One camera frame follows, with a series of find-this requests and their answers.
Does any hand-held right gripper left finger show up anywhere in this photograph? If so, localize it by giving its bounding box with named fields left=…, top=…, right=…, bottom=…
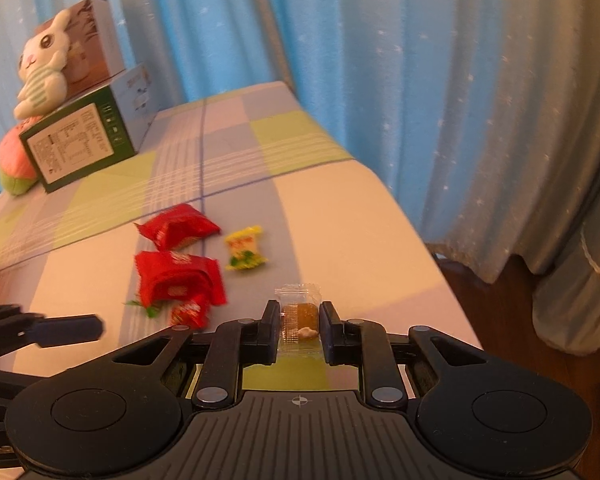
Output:
left=95, top=301, right=282, bottom=413

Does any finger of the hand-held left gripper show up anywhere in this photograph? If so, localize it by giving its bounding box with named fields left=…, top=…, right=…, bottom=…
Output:
left=0, top=304, right=106, bottom=363
left=0, top=365, right=36, bottom=397

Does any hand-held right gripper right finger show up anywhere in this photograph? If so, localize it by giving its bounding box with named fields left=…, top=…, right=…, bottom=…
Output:
left=322, top=301, right=506, bottom=413

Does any clear brown candy packet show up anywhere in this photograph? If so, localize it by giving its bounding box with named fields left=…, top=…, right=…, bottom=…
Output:
left=274, top=282, right=326, bottom=358

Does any yellow green candy packet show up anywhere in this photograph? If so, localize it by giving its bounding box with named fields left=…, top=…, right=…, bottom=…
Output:
left=224, top=226, right=270, bottom=273

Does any red snack packet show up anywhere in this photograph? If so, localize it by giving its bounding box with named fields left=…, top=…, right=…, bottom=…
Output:
left=134, top=204, right=222, bottom=252
left=134, top=251, right=227, bottom=311

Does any green candy wrapper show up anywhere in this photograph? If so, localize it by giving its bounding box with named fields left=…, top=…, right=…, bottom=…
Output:
left=125, top=299, right=162, bottom=318

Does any checked tablecloth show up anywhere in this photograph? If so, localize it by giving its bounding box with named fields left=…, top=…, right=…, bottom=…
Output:
left=0, top=80, right=483, bottom=391

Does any pink green plush toy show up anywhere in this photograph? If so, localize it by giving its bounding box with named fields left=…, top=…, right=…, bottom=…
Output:
left=0, top=115, right=43, bottom=197

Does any green cardboard box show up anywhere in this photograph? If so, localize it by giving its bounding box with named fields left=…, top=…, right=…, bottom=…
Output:
left=19, top=62, right=157, bottom=195

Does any grey lace-trimmed cloth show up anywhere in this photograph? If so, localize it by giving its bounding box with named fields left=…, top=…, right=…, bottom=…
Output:
left=527, top=210, right=600, bottom=358

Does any white bunny plush toy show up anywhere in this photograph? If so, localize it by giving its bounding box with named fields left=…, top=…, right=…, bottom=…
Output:
left=12, top=10, right=76, bottom=121

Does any blue star curtain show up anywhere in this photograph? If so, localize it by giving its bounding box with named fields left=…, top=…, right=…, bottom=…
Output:
left=0, top=0, right=600, bottom=281

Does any brown white cardboard box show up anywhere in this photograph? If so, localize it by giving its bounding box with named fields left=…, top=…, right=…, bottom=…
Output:
left=32, top=0, right=127, bottom=101

